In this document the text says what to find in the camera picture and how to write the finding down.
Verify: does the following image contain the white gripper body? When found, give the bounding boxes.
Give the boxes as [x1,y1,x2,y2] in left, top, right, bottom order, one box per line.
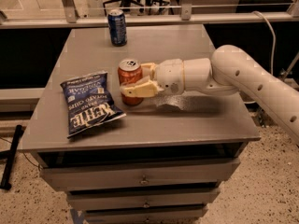
[154,59,184,95]

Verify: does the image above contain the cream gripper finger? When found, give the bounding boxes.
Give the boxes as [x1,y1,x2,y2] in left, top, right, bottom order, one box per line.
[120,76,163,98]
[141,63,157,79]

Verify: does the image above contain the red coke can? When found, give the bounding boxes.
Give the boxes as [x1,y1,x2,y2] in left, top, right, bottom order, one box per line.
[118,58,143,105]

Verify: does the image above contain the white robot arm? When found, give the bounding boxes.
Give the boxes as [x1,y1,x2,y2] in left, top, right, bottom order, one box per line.
[120,45,299,143]

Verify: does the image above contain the blue soda can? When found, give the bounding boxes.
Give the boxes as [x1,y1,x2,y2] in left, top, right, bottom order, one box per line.
[107,9,127,46]

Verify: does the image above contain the blue kettle chip bag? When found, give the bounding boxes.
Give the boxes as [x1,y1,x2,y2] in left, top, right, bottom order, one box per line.
[60,71,126,137]

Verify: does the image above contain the grey drawer cabinet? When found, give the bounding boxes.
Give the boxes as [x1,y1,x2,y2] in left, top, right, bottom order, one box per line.
[17,23,262,224]

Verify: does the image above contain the top grey drawer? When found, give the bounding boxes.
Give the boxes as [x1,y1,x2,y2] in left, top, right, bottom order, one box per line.
[41,158,240,191]

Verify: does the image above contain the grey drawer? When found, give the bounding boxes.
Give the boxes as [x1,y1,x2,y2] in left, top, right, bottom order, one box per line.
[67,188,220,211]
[85,205,207,224]
[41,158,240,191]

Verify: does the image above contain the bottom grey drawer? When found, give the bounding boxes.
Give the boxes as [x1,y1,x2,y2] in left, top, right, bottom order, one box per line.
[85,205,207,224]

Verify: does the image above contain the middle grey drawer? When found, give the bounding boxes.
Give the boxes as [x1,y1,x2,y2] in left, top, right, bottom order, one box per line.
[67,188,220,211]

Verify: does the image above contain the grey metal railing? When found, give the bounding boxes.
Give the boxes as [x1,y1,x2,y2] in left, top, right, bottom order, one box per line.
[0,0,298,29]

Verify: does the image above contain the black bar on floor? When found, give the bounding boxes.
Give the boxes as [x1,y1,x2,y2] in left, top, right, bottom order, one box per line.
[0,125,23,190]

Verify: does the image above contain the white cable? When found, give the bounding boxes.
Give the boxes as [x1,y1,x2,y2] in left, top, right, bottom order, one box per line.
[243,10,277,105]

